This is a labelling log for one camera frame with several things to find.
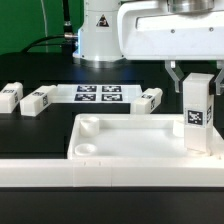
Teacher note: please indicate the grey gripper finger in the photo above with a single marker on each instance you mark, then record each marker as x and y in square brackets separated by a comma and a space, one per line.
[175, 72]
[219, 80]

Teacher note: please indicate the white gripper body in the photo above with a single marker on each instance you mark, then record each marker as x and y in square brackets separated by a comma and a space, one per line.
[151, 30]

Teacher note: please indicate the white desk top tray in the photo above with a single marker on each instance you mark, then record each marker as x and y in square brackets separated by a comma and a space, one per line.
[129, 136]

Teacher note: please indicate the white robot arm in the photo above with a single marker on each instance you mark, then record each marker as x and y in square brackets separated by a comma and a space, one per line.
[98, 43]

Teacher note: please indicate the white base marker plate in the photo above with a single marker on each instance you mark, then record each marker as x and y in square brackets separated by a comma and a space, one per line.
[93, 93]

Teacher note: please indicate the white L-shaped obstacle fence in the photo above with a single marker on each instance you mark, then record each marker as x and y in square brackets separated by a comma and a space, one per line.
[95, 171]

